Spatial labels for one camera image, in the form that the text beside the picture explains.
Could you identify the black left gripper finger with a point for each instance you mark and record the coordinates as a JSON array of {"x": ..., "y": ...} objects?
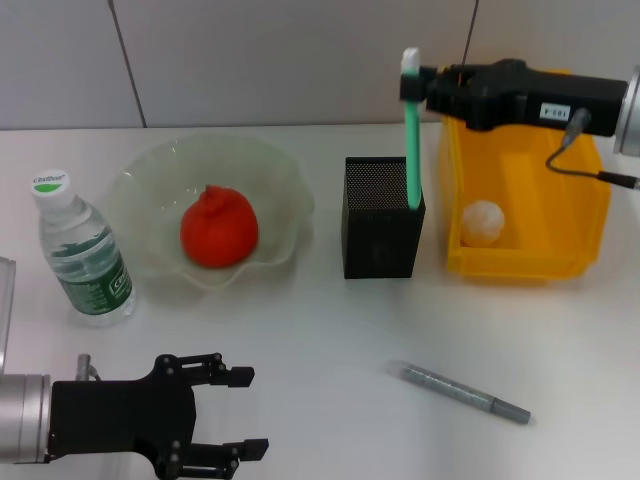
[
  {"x": 242, "y": 376},
  {"x": 255, "y": 448}
]

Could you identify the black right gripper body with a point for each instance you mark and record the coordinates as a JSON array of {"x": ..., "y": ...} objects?
[{"x": 525, "y": 95}]

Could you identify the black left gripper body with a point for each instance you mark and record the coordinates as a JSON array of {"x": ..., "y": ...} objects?
[{"x": 125, "y": 415}]

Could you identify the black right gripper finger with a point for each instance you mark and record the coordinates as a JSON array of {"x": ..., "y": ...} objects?
[
  {"x": 435, "y": 71},
  {"x": 412, "y": 89}
]

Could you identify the mint green utility knife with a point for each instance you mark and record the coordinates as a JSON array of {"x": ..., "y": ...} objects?
[{"x": 413, "y": 150}]

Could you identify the white paper ball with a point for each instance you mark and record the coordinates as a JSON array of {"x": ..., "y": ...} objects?
[{"x": 482, "y": 222}]

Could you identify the orange fruit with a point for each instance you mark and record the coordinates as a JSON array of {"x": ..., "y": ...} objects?
[{"x": 220, "y": 235}]

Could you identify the clear green-label water bottle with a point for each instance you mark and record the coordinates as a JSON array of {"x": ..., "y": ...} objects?
[{"x": 85, "y": 270}]

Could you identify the grey marker pen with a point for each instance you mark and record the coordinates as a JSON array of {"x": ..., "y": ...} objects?
[{"x": 460, "y": 390}]

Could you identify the black mesh pen holder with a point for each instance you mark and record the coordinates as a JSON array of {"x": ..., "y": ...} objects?
[{"x": 380, "y": 240}]

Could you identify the translucent glass fruit plate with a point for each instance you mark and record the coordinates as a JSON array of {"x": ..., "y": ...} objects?
[{"x": 280, "y": 220}]

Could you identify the yellow plastic bin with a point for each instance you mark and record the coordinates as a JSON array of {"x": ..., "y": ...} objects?
[{"x": 525, "y": 200}]

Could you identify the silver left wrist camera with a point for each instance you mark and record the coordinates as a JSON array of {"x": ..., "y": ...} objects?
[{"x": 6, "y": 315}]

